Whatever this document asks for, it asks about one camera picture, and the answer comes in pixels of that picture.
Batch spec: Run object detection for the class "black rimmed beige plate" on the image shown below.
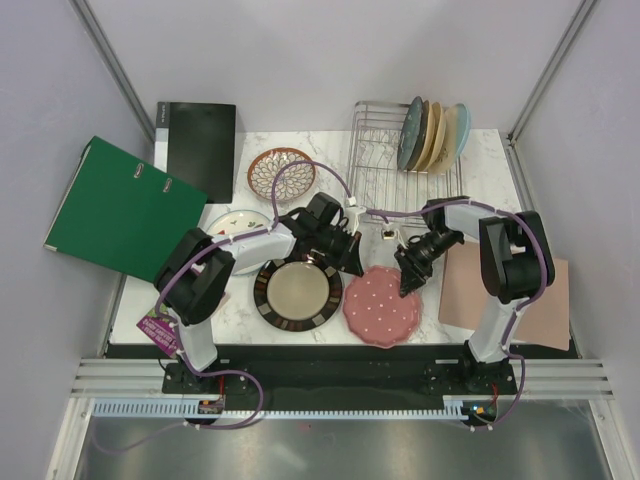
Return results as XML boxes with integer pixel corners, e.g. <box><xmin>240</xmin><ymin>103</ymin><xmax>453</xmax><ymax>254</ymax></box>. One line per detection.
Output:
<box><xmin>253</xmin><ymin>256</ymin><xmax>344</xmax><ymax>333</ymax></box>

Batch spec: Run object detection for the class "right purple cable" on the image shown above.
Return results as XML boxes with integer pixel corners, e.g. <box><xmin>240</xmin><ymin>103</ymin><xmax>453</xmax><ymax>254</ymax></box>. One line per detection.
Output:
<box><xmin>367</xmin><ymin>197</ymin><xmax>556</xmax><ymax>434</ymax></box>

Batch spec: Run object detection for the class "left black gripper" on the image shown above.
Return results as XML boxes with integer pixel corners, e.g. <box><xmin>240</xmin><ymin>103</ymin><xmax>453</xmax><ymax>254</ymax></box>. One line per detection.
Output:
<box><xmin>314</xmin><ymin>226</ymin><xmax>363</xmax><ymax>278</ymax></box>

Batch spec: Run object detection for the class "dark teal plate in rack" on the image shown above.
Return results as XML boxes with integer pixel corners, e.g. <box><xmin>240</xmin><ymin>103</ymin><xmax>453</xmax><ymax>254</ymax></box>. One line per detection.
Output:
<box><xmin>397</xmin><ymin>96</ymin><xmax>426</xmax><ymax>170</ymax></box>

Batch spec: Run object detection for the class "white strawberry pattern plate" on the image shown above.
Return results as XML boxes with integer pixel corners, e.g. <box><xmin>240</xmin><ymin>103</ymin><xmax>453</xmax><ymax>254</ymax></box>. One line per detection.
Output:
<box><xmin>205</xmin><ymin>207</ymin><xmax>274</xmax><ymax>277</ymax></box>

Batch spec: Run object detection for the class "purple children's book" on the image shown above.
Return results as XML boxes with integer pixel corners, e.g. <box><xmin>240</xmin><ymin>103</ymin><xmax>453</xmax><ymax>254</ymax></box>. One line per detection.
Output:
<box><xmin>135</xmin><ymin>294</ymin><xmax>231</xmax><ymax>358</ymax></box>

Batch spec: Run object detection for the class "light blue plate in rack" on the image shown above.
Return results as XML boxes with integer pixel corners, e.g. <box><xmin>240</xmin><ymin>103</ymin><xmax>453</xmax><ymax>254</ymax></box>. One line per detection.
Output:
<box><xmin>429</xmin><ymin>103</ymin><xmax>471</xmax><ymax>175</ymax></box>

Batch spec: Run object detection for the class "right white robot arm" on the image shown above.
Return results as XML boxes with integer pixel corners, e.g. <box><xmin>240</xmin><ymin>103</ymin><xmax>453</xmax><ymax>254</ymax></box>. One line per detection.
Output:
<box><xmin>394</xmin><ymin>196</ymin><xmax>555</xmax><ymax>395</ymax></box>

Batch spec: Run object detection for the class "white slotted cable duct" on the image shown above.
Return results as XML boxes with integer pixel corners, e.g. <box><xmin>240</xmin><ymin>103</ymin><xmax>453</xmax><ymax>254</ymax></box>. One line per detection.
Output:
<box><xmin>92</xmin><ymin>397</ymin><xmax>476</xmax><ymax>421</ymax></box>

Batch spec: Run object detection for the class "right aluminium frame post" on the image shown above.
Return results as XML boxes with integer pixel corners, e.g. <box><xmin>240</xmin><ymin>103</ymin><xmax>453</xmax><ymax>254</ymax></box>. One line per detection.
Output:
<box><xmin>505</xmin><ymin>0</ymin><xmax>601</xmax><ymax>146</ymax></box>

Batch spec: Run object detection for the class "brown floral pattern plate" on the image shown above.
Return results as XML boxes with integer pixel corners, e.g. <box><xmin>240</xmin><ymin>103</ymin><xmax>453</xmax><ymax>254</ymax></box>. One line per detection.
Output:
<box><xmin>247</xmin><ymin>147</ymin><xmax>316</xmax><ymax>202</ymax></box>

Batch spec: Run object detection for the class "aluminium front rail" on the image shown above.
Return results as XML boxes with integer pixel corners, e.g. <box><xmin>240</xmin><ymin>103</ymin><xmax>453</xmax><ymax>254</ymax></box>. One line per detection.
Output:
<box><xmin>71</xmin><ymin>359</ymin><xmax>614</xmax><ymax>400</ymax></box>

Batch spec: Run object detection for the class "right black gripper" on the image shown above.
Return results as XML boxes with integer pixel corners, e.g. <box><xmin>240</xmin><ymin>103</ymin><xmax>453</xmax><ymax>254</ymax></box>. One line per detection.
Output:
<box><xmin>393</xmin><ymin>229</ymin><xmax>462</xmax><ymax>298</ymax></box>

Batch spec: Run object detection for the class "wire dish rack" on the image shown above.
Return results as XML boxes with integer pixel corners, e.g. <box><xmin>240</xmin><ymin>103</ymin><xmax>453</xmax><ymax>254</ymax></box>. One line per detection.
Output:
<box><xmin>347</xmin><ymin>100</ymin><xmax>463</xmax><ymax>212</ymax></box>

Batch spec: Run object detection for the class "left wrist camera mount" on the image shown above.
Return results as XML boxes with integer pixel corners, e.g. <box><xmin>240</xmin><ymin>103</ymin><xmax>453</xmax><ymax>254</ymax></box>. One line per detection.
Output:
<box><xmin>344</xmin><ymin>196</ymin><xmax>367</xmax><ymax>236</ymax></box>

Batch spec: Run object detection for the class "green ring binder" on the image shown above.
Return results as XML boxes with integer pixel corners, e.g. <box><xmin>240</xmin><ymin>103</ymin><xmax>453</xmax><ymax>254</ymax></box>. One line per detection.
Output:
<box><xmin>44</xmin><ymin>136</ymin><xmax>207</xmax><ymax>282</ymax></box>

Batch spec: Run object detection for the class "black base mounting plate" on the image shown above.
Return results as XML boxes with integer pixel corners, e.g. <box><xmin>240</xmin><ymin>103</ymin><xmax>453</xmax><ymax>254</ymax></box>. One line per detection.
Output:
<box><xmin>107</xmin><ymin>345</ymin><xmax>579</xmax><ymax>411</ymax></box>

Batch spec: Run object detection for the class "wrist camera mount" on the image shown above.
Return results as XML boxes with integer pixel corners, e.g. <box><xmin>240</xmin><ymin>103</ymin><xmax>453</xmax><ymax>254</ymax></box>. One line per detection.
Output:
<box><xmin>344</xmin><ymin>196</ymin><xmax>367</xmax><ymax>236</ymax></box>
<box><xmin>380</xmin><ymin>222</ymin><xmax>401</xmax><ymax>242</ymax></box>

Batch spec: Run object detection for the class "cream plate in rack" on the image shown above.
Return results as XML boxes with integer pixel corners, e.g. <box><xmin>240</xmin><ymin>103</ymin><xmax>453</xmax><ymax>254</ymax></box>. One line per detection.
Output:
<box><xmin>413</xmin><ymin>101</ymin><xmax>436</xmax><ymax>172</ymax></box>
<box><xmin>420</xmin><ymin>102</ymin><xmax>446</xmax><ymax>172</ymax></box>

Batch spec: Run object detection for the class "purple cable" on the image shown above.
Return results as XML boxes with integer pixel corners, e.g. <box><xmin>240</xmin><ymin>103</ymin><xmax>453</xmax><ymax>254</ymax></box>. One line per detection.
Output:
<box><xmin>367</xmin><ymin>197</ymin><xmax>556</xmax><ymax>434</ymax></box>
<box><xmin>92</xmin><ymin>160</ymin><xmax>359</xmax><ymax>454</ymax></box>

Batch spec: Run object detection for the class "pink polka dot plate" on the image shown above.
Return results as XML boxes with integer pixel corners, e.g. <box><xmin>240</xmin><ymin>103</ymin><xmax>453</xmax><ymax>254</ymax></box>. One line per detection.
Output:
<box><xmin>343</xmin><ymin>265</ymin><xmax>423</xmax><ymax>349</ymax></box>

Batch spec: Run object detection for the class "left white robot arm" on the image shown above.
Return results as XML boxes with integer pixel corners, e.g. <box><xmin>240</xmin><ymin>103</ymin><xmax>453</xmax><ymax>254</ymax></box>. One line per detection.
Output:
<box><xmin>153</xmin><ymin>193</ymin><xmax>367</xmax><ymax>393</ymax></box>

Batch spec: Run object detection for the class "black binder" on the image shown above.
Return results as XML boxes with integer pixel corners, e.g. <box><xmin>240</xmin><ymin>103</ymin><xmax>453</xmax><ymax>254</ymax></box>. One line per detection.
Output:
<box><xmin>153</xmin><ymin>101</ymin><xmax>237</xmax><ymax>204</ymax></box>

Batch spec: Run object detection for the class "aluminium frame post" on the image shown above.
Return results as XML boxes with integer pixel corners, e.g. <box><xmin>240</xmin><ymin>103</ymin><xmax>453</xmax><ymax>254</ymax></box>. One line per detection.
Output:
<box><xmin>69</xmin><ymin>0</ymin><xmax>155</xmax><ymax>143</ymax></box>
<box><xmin>505</xmin><ymin>0</ymin><xmax>601</xmax><ymax>146</ymax></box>

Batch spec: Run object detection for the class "left aluminium frame post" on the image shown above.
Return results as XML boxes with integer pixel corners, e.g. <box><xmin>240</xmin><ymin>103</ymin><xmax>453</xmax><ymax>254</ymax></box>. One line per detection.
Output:
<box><xmin>69</xmin><ymin>0</ymin><xmax>155</xmax><ymax>143</ymax></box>

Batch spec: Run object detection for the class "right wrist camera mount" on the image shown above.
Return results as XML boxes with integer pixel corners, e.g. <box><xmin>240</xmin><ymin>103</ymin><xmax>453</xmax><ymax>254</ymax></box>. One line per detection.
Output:
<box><xmin>380</xmin><ymin>222</ymin><xmax>401</xmax><ymax>242</ymax></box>

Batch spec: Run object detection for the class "pink cutting board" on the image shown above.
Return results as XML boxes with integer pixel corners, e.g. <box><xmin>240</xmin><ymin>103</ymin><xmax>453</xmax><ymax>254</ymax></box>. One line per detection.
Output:
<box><xmin>439</xmin><ymin>242</ymin><xmax>570</xmax><ymax>351</ymax></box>

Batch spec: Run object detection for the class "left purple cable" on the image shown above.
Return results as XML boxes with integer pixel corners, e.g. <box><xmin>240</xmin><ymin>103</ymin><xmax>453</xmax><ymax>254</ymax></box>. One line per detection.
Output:
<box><xmin>92</xmin><ymin>160</ymin><xmax>359</xmax><ymax>454</ymax></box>

